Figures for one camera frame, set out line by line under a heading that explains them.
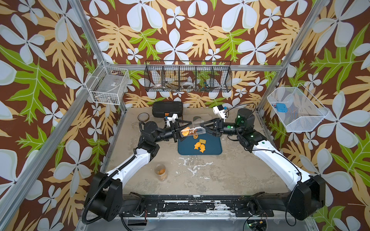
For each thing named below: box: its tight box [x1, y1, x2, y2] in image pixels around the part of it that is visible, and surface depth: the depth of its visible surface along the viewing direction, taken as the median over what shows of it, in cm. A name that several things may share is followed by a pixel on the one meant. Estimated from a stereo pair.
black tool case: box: [152, 101, 184, 118], surface depth 118 cm
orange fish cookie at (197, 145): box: [194, 141, 201, 150], surface depth 98 cm
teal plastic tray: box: [177, 133, 223, 155], surface depth 98 cm
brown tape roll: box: [137, 112, 150, 123], surface depth 117 cm
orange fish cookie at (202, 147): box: [199, 143, 206, 154], surface depth 98 cm
